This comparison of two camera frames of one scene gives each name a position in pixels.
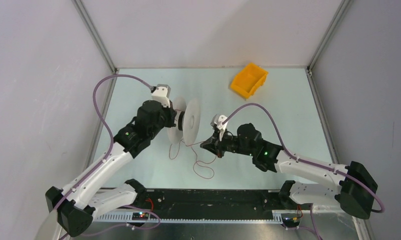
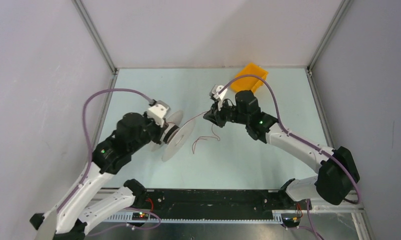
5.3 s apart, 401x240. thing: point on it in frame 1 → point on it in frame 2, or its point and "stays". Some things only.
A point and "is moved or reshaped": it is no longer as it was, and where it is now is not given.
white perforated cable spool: (188, 118) → (175, 136)
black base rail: (209, 204) stays
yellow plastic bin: (248, 81) stays
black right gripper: (211, 146) → (217, 116)
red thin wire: (196, 158) is moved or reshaped
